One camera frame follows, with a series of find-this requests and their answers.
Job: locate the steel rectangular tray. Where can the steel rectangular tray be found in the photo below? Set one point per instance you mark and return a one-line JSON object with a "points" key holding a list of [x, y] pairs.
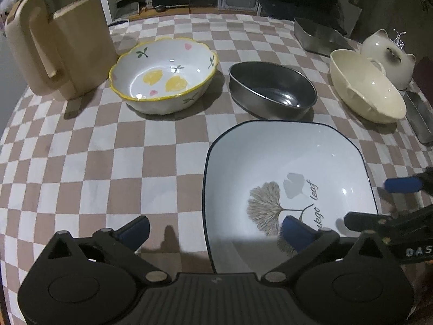
{"points": [[319, 39]]}

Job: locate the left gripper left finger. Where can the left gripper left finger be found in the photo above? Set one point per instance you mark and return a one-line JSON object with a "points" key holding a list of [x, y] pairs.
{"points": [[119, 247]]}

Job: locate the metal tray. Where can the metal tray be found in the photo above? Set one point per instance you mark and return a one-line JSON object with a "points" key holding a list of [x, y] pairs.
{"points": [[419, 117]]}

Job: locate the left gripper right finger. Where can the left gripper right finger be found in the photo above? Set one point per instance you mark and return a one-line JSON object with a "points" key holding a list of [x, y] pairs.
{"points": [[311, 247]]}

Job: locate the white square ginkgo plate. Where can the white square ginkgo plate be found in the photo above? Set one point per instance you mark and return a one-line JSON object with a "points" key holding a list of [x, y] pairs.
{"points": [[259, 172]]}

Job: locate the dark oval metal bowl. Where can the dark oval metal bowl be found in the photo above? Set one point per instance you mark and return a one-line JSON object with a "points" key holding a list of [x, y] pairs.
{"points": [[271, 91]]}

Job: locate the cream ceramic bowl with handle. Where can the cream ceramic bowl with handle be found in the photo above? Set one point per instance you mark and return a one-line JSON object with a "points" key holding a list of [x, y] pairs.
{"points": [[361, 83]]}

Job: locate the beige wooden pitcher holder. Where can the beige wooden pitcher holder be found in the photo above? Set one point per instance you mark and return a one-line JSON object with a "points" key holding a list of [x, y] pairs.
{"points": [[65, 54]]}

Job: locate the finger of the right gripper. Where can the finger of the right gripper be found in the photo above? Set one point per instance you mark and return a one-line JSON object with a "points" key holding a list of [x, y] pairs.
{"points": [[359, 222], [403, 185]]}

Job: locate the white cat-shaped ceramic jar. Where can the white cat-shaped ceramic jar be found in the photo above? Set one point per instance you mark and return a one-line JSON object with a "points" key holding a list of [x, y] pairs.
{"points": [[398, 65]]}

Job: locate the silver faucet ornament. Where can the silver faucet ornament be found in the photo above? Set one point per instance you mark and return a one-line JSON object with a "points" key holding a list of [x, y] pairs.
{"points": [[398, 41]]}

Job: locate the white floral lemon bowl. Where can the white floral lemon bowl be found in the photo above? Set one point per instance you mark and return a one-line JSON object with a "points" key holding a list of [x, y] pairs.
{"points": [[164, 76]]}

